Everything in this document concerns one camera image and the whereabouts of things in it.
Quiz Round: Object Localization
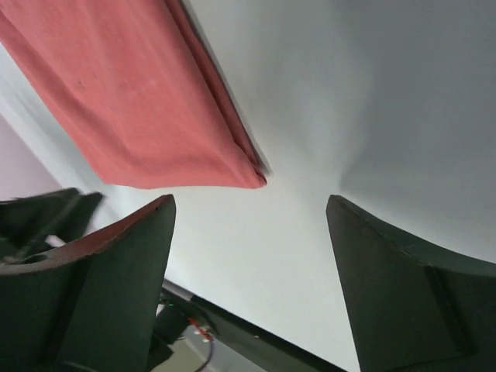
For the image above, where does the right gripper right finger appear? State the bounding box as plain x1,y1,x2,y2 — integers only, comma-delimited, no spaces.
326,195,495,371

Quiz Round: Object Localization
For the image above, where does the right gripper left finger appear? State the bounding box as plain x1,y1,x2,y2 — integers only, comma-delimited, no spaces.
1,195,176,371

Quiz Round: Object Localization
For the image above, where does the pink t shirt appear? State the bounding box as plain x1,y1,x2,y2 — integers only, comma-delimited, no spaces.
1,1,267,189

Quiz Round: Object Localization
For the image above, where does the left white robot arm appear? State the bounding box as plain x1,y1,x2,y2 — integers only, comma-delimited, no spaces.
1,188,104,266

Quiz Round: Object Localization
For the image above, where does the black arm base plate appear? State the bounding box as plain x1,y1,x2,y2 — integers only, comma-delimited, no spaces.
147,280,342,371

